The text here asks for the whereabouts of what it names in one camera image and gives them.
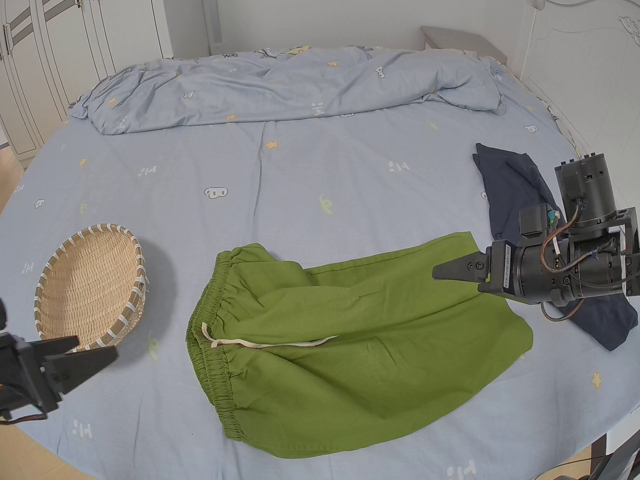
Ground round woven basket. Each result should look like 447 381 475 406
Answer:
34 223 151 353

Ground pale blue quilt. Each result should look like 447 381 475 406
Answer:
67 45 508 136

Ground grey bedside table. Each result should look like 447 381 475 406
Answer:
420 25 508 66

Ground dark blue garment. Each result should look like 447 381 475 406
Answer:
472 142 640 351

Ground white wardrobe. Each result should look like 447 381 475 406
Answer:
0 0 173 169

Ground black cable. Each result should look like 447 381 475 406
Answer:
532 459 608 480

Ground green shorts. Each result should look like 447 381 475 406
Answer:
186 231 535 461

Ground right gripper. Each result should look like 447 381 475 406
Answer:
486 239 576 305

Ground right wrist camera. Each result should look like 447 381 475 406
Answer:
519 204 568 249

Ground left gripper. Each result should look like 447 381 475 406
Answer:
0 332 119 415

